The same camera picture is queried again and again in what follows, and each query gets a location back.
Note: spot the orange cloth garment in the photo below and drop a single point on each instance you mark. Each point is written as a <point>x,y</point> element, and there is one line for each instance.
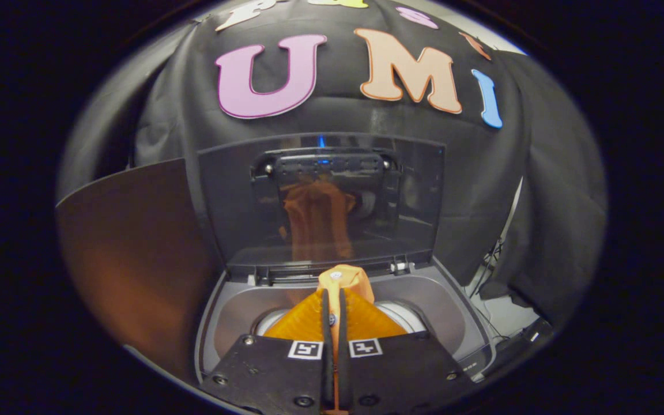
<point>346,279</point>

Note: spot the grey washing machine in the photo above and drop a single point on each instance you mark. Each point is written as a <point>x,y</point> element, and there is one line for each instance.
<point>441,305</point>

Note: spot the black backdrop cloth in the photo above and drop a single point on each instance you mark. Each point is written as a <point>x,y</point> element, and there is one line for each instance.
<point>482,190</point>

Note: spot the black box on floor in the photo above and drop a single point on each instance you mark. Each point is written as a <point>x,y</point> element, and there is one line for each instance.
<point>525,343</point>

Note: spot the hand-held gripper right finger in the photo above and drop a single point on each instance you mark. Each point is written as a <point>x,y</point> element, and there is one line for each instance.
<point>395,374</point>

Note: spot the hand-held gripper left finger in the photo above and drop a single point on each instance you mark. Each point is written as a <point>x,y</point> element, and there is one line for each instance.
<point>274,374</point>

